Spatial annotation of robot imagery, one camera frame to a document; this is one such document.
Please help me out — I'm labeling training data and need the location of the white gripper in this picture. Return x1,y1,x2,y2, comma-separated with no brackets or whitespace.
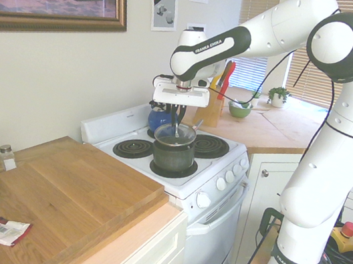
148,79,213,135

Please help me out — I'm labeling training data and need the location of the glass pot lid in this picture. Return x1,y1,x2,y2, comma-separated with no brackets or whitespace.
152,118,200,150

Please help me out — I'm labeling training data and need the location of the potted plant in white pot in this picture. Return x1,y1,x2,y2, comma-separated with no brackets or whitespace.
265,85,293,110

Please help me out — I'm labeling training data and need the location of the wooden knife block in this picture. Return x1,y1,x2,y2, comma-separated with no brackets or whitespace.
191,86,228,129

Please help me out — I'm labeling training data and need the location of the large coil burner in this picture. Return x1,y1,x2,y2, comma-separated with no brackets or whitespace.
190,132,232,164

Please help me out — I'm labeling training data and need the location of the small coil burner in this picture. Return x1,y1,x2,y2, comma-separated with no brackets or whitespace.
148,153,200,182
111,135,156,163

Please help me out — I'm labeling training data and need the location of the white crumpled paper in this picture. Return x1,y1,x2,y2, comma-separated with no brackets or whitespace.
230,100,253,110

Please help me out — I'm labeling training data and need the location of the green ceramic bowl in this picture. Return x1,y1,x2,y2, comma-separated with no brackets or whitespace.
225,98,255,121

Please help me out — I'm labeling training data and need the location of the red knife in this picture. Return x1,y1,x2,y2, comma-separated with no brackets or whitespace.
219,59,238,96

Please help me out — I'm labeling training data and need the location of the small potted plant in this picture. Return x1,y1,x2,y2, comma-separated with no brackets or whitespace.
249,88,263,108

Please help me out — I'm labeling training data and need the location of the white stove knob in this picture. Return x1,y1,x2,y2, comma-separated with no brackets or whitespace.
195,190,213,211
214,176,229,193
231,163,244,178
239,156,251,172
224,170,237,185

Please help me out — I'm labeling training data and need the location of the white electric stove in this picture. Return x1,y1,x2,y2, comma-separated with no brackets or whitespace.
56,92,261,264

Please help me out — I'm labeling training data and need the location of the white door cabinet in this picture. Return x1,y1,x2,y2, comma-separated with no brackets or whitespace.
230,143,353,264

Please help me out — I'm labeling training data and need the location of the large wooden cutting board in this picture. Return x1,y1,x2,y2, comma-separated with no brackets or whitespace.
0,124,178,264

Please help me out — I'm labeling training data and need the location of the wooden window blind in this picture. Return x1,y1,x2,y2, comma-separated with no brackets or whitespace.
282,0,353,114

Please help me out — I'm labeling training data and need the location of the white drawer cabinet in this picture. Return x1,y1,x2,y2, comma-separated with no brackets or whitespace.
68,186,193,264

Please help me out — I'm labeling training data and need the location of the glass spice jar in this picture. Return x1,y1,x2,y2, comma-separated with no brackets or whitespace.
0,142,21,174

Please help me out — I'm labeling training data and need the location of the red white packet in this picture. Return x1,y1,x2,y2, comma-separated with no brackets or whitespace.
0,215,35,251

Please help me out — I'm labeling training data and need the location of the yellow emergency stop button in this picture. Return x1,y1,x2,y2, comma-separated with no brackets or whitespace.
327,219,353,256

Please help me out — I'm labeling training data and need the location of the blue kettle with black handle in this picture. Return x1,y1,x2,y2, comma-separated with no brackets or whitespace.
145,100,178,134

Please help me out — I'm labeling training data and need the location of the dark pot with steel handle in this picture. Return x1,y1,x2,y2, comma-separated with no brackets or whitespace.
149,112,205,177

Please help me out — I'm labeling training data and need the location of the yellow handled knife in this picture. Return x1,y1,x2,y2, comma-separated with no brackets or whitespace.
207,72,223,92

